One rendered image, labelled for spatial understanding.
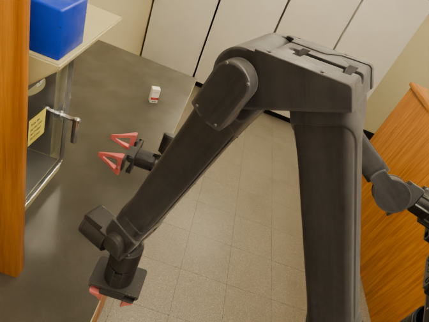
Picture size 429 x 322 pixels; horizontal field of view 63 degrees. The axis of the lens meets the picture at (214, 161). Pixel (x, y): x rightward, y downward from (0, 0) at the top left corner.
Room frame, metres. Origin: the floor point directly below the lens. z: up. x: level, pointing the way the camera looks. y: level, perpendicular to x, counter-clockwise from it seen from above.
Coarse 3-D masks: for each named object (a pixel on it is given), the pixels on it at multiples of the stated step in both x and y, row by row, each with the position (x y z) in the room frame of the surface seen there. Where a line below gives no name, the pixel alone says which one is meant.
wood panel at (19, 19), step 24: (0, 0) 0.42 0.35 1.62; (24, 0) 0.44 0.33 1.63; (0, 24) 0.42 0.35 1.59; (24, 24) 0.44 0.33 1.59; (0, 48) 0.42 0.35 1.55; (24, 48) 0.44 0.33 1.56; (0, 72) 0.42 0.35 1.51; (24, 72) 0.44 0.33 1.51; (0, 96) 0.42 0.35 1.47; (24, 96) 0.44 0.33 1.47; (0, 120) 0.42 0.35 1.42; (24, 120) 0.45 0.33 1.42; (0, 144) 0.42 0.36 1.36; (24, 144) 0.45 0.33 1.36; (0, 168) 0.42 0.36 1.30; (24, 168) 0.45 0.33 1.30; (0, 192) 0.42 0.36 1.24; (24, 192) 0.45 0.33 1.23; (0, 216) 0.42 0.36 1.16; (24, 216) 0.45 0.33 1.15; (0, 240) 0.42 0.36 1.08; (0, 264) 0.42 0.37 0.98
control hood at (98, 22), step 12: (96, 12) 0.78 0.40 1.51; (108, 12) 0.81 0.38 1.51; (96, 24) 0.72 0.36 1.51; (108, 24) 0.75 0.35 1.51; (84, 36) 0.65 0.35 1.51; (96, 36) 0.67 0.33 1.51; (84, 48) 0.61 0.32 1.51; (36, 60) 0.50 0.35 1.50; (48, 60) 0.51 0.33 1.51; (60, 60) 0.53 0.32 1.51; (36, 72) 0.50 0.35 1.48; (48, 72) 0.51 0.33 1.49
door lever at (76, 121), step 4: (64, 112) 0.77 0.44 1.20; (60, 116) 0.75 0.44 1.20; (64, 116) 0.76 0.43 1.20; (68, 116) 0.76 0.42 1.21; (72, 120) 0.76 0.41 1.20; (76, 120) 0.76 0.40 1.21; (80, 120) 0.77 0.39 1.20; (76, 124) 0.76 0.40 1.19; (72, 128) 0.76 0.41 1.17; (76, 128) 0.76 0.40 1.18; (72, 132) 0.76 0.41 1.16; (76, 132) 0.76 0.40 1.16; (72, 136) 0.76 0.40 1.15; (76, 136) 0.76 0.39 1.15; (72, 140) 0.76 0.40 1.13; (76, 140) 0.76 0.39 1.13
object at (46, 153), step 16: (48, 80) 0.67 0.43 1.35; (64, 80) 0.76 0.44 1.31; (32, 96) 0.60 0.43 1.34; (48, 96) 0.68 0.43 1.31; (64, 96) 0.77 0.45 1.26; (32, 112) 0.61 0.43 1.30; (48, 112) 0.68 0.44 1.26; (48, 128) 0.69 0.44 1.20; (64, 128) 0.79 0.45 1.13; (32, 144) 0.61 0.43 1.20; (48, 144) 0.69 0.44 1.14; (64, 144) 0.80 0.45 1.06; (32, 160) 0.61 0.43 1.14; (48, 160) 0.70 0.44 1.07; (32, 176) 0.62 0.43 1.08; (48, 176) 0.71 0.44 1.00; (32, 192) 0.62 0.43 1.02
